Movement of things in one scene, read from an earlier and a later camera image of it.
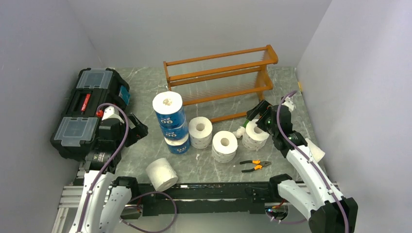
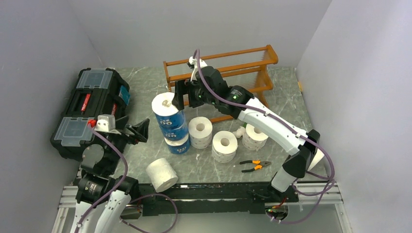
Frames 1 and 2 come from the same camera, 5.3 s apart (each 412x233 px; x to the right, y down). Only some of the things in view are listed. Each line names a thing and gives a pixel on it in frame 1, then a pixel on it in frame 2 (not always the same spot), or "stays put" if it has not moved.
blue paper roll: [168, 106] stays put
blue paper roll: [176, 133] stays put
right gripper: [260, 108] → [181, 87]
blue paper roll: [178, 147] stays put
